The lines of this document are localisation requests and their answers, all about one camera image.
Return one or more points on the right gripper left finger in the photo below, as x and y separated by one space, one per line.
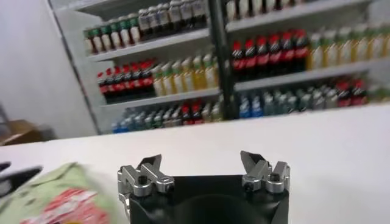
152 176

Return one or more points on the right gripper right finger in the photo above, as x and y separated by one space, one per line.
259 175

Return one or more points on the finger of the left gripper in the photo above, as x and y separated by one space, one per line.
18 179
4 166

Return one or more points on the light green polo shirt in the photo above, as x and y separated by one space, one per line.
45 194

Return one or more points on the brown cardboard box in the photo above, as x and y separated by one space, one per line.
21 131

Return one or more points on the clear green water bottle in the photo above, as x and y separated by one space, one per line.
268 105
142 122
133 123
280 103

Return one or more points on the dark drink bottle white cap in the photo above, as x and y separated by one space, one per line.
177 117
304 101
159 119
317 100
330 98
168 118
292 102
150 121

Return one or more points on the blue water bottle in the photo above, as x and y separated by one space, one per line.
244 108
115 128
124 125
256 106

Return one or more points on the red cap cola bottle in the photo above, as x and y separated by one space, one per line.
196 115
287 54
237 64
103 88
300 52
121 85
130 83
111 86
250 62
148 80
262 59
344 95
275 58
186 117
139 82
359 94

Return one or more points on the beverage display shelf unit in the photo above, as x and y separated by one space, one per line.
304 74
152 45

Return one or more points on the green cap tea bottle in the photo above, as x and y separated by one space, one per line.
97 42
106 39
88 44
125 33
115 36
134 30

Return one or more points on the dark bottle blue white label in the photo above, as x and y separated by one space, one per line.
164 19
153 22
186 13
143 25
198 12
174 16

